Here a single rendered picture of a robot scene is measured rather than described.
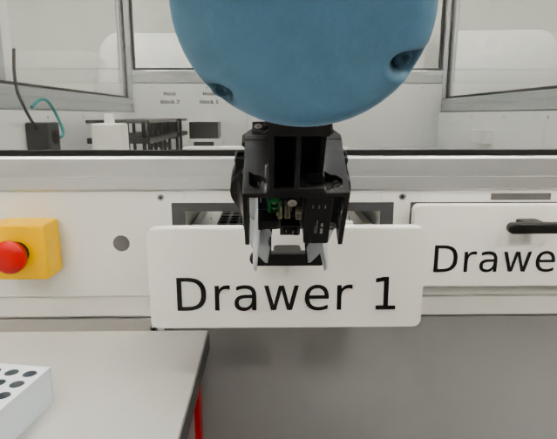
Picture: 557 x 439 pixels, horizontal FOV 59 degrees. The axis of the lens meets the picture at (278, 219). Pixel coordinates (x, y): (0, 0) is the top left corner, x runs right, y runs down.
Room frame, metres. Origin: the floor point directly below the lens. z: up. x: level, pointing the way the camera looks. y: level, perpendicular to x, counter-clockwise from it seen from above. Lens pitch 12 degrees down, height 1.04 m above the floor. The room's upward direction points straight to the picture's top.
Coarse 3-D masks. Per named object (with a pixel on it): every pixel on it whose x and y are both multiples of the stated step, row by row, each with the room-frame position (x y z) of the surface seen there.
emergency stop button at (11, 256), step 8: (8, 240) 0.57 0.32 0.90; (0, 248) 0.56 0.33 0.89; (8, 248) 0.56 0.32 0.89; (16, 248) 0.56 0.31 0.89; (0, 256) 0.56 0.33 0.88; (8, 256) 0.56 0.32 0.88; (16, 256) 0.56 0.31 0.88; (24, 256) 0.57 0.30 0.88; (0, 264) 0.56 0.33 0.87; (8, 264) 0.56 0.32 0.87; (16, 264) 0.56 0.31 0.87; (24, 264) 0.57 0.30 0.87; (8, 272) 0.56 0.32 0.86; (16, 272) 0.57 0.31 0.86
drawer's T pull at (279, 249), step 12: (252, 252) 0.47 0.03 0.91; (276, 252) 0.46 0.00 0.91; (288, 252) 0.46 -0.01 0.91; (300, 252) 0.46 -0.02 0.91; (252, 264) 0.46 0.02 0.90; (264, 264) 0.46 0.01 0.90; (276, 264) 0.46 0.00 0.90; (288, 264) 0.46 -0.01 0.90; (300, 264) 0.46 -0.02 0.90; (312, 264) 0.46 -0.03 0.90
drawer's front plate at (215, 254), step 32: (160, 256) 0.49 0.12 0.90; (192, 256) 0.49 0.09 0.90; (224, 256) 0.49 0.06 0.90; (352, 256) 0.50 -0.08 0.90; (384, 256) 0.50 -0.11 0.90; (416, 256) 0.50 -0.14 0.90; (160, 288) 0.49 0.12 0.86; (192, 288) 0.49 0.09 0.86; (256, 288) 0.49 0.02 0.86; (288, 288) 0.50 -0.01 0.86; (320, 288) 0.50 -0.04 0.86; (352, 288) 0.50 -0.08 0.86; (416, 288) 0.50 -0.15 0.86; (160, 320) 0.49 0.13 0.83; (192, 320) 0.49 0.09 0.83; (224, 320) 0.49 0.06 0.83; (256, 320) 0.49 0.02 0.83; (288, 320) 0.50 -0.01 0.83; (320, 320) 0.50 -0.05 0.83; (352, 320) 0.50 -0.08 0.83; (384, 320) 0.50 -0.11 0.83; (416, 320) 0.50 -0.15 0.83
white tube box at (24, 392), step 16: (0, 368) 0.45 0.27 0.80; (16, 368) 0.45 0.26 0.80; (32, 368) 0.44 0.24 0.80; (48, 368) 0.44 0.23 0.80; (0, 384) 0.43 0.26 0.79; (16, 384) 0.42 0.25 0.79; (32, 384) 0.42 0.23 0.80; (48, 384) 0.44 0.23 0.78; (0, 400) 0.39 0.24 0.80; (16, 400) 0.39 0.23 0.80; (32, 400) 0.42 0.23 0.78; (48, 400) 0.44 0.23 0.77; (0, 416) 0.37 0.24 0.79; (16, 416) 0.39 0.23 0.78; (32, 416) 0.41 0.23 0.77; (0, 432) 0.37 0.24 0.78; (16, 432) 0.39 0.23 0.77
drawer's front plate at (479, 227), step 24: (432, 216) 0.63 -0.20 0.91; (456, 216) 0.63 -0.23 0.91; (480, 216) 0.63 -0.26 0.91; (504, 216) 0.63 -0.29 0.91; (528, 216) 0.63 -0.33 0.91; (552, 216) 0.63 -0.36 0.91; (432, 240) 0.63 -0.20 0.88; (456, 240) 0.63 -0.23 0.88; (480, 240) 0.63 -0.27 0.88; (504, 240) 0.63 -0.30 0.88; (528, 240) 0.63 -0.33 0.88; (552, 240) 0.63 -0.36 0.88; (432, 264) 0.63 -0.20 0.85; (456, 264) 0.63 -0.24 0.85; (504, 264) 0.63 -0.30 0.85; (528, 264) 0.63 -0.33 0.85; (552, 264) 0.63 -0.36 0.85
